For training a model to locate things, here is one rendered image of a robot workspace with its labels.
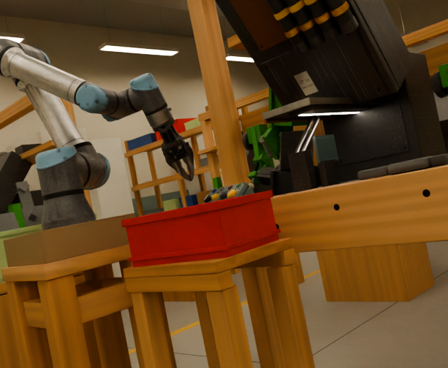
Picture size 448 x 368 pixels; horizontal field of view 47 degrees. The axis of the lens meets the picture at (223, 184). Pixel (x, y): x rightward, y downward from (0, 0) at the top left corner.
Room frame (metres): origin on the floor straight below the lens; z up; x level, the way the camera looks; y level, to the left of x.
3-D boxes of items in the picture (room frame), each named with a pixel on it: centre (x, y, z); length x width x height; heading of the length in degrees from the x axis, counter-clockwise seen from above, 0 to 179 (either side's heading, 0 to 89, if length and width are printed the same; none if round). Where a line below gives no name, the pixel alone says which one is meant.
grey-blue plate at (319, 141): (1.43, -0.30, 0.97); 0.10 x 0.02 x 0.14; 135
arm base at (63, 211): (1.49, 0.46, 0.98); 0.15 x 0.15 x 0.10
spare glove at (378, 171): (1.16, -0.41, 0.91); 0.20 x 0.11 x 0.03; 54
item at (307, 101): (1.48, -0.33, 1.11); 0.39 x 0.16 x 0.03; 135
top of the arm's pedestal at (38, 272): (1.49, 0.46, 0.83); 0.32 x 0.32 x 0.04; 42
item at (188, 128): (8.02, 0.52, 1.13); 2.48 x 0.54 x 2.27; 46
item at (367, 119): (1.63, -0.52, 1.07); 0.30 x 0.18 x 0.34; 45
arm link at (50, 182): (1.50, 0.46, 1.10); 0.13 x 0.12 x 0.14; 161
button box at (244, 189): (1.53, 0.00, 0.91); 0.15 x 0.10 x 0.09; 45
